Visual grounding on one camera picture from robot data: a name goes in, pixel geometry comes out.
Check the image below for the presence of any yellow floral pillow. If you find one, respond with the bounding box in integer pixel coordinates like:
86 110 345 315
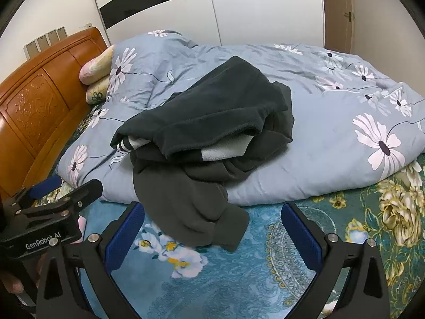
86 76 112 104

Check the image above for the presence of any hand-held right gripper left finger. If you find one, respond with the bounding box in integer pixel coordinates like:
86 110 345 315
35 201 147 319

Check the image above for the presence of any blue floral duvet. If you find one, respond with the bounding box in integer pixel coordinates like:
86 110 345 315
59 29 425 207

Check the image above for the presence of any carved wooden headboard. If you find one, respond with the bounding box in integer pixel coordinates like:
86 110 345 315
0 27 112 200

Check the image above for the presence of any person's left hand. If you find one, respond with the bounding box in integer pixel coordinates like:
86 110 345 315
0 271 24 296

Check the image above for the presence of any dark grey garment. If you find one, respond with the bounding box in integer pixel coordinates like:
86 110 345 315
130 81 296 254

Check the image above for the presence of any wooden door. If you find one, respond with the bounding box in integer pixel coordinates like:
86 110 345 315
319 0 354 52

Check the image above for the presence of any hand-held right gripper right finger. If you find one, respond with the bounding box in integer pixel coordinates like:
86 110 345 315
280 202 390 319

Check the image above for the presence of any pink and yellow pillow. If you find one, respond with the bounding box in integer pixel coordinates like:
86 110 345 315
79 45 116 85

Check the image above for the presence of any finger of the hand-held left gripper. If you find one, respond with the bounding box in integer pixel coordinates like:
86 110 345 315
5 176 63 211
20 179 104 220

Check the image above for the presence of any teal floral bed sheet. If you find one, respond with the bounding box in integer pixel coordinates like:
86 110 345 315
31 104 425 319

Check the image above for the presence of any white and black wardrobe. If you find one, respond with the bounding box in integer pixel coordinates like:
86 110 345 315
89 0 326 50

